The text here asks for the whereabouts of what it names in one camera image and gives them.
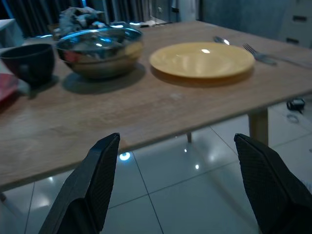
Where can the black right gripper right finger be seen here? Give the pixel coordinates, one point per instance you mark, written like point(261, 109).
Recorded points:
point(270, 185)

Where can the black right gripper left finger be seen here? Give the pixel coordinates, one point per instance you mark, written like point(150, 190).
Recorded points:
point(83, 190)

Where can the light wooden table leg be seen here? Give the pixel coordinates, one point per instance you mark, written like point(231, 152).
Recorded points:
point(258, 126)
point(189, 137)

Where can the black power adapter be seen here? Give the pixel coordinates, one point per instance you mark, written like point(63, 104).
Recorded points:
point(296, 104)

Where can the red round plate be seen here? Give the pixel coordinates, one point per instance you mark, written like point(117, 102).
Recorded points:
point(7, 87)

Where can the metal fork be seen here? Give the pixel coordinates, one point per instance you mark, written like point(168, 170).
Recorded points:
point(260, 57)

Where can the shiny steel bowl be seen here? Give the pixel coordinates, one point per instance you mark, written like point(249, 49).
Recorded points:
point(100, 56)

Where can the dark round cup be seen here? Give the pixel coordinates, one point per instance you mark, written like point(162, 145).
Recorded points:
point(31, 63)

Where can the yellow round plate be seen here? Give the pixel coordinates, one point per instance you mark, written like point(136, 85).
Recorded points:
point(202, 61)

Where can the metal spoon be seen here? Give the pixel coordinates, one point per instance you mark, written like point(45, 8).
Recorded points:
point(221, 40)

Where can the white drawer cabinet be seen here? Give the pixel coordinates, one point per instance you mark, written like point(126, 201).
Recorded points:
point(296, 22)

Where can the grey crumpled cloth pile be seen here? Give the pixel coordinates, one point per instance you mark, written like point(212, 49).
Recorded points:
point(78, 19)

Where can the white side cabinet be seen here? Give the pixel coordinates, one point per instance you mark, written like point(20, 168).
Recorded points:
point(9, 31)

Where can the dark grey curtain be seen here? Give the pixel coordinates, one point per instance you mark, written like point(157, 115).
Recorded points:
point(36, 14)

